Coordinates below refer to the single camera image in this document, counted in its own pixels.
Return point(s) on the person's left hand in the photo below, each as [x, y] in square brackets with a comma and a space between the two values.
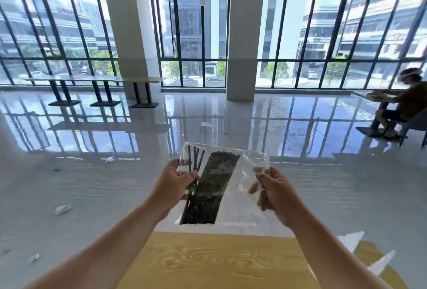
[168, 187]

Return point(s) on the person's right hand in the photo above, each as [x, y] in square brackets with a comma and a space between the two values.
[278, 198]

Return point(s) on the person's right thumb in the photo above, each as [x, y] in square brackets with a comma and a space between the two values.
[263, 172]

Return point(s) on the person's left thumb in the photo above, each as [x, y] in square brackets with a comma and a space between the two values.
[187, 176]

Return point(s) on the clear plastic bag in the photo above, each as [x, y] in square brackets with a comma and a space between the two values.
[233, 198]

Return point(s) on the person's right forearm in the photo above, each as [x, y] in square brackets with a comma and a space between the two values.
[333, 255]

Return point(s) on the person's left forearm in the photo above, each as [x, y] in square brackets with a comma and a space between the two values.
[106, 248]

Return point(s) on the crumpled white paper scrap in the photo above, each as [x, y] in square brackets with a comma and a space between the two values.
[33, 258]
[110, 159]
[62, 210]

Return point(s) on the torn white paper piece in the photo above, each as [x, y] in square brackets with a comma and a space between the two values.
[382, 262]
[350, 240]

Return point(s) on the wooden table with black leg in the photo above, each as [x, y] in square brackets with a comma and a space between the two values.
[363, 94]

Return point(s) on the black framed window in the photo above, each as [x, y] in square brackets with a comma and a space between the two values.
[56, 35]
[193, 38]
[340, 35]

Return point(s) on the white square pillar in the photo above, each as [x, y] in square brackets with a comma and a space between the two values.
[130, 35]
[243, 35]

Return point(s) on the long table with black pedestals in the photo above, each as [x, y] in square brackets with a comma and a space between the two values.
[66, 79]

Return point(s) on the grey chair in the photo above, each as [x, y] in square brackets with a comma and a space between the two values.
[415, 125]

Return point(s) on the small table with black pedestal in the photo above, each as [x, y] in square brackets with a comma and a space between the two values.
[143, 80]

